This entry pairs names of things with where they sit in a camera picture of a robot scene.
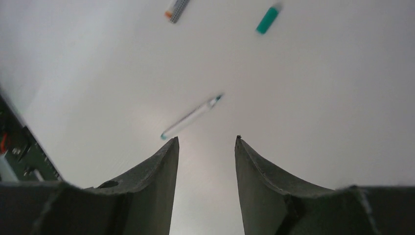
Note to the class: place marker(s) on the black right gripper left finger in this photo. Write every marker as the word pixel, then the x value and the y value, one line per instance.
pixel 137 202

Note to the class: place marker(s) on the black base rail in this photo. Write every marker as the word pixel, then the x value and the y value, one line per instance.
pixel 21 156

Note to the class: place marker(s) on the black checkered pen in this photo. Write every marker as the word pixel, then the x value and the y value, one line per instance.
pixel 177 10

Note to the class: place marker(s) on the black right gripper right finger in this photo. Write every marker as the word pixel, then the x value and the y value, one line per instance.
pixel 275 202

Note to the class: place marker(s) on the white pen green end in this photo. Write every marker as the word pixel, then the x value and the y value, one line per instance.
pixel 192 116

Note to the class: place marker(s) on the green pen cap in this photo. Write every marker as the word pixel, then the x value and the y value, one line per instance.
pixel 268 19

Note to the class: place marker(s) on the white pen orange end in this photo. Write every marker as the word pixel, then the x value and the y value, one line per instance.
pixel 170 9

